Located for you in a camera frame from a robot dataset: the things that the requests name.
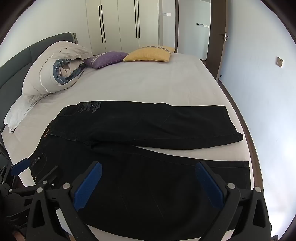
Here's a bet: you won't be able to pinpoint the white pillow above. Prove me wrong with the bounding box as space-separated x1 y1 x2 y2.
3 94 44 133

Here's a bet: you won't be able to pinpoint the yellow cushion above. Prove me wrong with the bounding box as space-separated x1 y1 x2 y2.
123 46 175 62

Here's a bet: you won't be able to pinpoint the brown door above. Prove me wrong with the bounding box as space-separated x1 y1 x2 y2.
207 0 229 80

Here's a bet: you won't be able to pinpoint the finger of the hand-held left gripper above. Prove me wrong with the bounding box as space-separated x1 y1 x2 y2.
35 166 60 189
0 158 31 186

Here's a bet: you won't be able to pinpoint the cream wardrobe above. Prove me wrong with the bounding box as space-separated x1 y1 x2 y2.
85 0 160 55

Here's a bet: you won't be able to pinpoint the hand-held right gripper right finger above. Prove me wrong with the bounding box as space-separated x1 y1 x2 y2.
195 161 272 241

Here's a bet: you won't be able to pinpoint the bed with white sheet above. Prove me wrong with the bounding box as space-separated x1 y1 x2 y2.
0 52 263 237

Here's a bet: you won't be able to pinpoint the black pants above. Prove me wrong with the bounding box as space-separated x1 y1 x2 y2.
30 100 252 237

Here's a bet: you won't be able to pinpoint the rolled beige duvet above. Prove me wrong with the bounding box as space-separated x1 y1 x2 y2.
22 41 94 102

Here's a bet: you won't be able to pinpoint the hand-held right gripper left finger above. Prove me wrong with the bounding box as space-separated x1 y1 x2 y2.
25 161 103 241

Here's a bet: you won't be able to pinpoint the grey padded headboard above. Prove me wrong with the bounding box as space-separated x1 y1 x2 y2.
0 32 79 98

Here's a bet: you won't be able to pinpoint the purple cushion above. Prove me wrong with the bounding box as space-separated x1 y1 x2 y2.
84 51 129 69

